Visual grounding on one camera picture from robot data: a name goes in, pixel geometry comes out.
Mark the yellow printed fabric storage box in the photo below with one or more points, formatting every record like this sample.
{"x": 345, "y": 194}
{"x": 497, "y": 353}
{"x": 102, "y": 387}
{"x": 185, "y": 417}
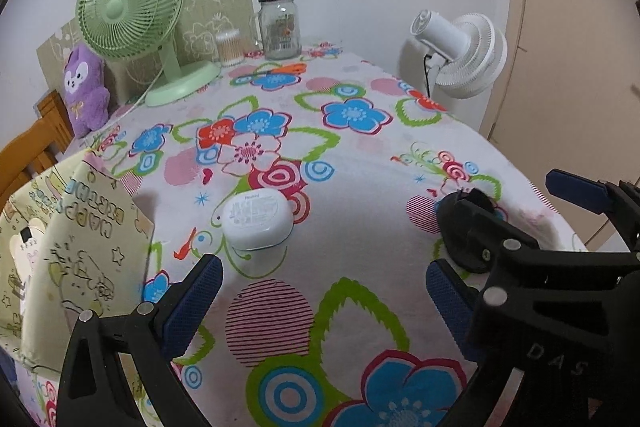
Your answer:
{"x": 85, "y": 247}

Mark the purple plush toy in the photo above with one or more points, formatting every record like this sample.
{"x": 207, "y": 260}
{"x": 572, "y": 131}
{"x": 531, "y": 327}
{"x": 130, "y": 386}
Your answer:
{"x": 82, "y": 82}

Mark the glass jar with green lid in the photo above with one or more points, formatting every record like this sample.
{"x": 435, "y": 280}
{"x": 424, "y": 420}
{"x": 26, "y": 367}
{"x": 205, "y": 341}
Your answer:
{"x": 281, "y": 32}

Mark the floral tablecloth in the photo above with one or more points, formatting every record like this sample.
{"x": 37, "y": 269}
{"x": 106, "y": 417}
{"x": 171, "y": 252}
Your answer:
{"x": 360, "y": 207}

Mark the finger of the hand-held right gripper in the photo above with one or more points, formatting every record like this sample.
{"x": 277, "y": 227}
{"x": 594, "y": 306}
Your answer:
{"x": 577, "y": 192}
{"x": 487, "y": 232}

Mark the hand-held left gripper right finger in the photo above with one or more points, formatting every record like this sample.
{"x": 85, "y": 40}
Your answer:
{"x": 445, "y": 299}

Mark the black round suction mount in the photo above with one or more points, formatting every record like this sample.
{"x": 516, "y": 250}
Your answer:
{"x": 462, "y": 252}

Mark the wooden chair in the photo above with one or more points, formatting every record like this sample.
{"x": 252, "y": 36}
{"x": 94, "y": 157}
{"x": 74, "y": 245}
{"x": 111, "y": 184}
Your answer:
{"x": 25, "y": 152}

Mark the green desk fan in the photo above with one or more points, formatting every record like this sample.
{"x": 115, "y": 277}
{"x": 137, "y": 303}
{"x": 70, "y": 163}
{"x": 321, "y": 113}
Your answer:
{"x": 117, "y": 7}

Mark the clear cotton swab container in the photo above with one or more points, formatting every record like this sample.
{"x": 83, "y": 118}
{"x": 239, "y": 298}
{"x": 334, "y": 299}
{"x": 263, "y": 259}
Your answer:
{"x": 229, "y": 49}

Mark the white earbud case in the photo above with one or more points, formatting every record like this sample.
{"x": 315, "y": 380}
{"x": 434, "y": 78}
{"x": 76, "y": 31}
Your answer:
{"x": 255, "y": 219}

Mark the beige door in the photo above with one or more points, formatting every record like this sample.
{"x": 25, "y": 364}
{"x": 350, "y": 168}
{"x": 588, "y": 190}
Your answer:
{"x": 565, "y": 57}

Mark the white clip fan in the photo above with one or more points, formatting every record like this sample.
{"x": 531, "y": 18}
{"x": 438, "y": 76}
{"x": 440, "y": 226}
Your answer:
{"x": 465, "y": 57}

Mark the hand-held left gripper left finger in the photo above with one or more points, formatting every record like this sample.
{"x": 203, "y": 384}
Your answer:
{"x": 192, "y": 302}

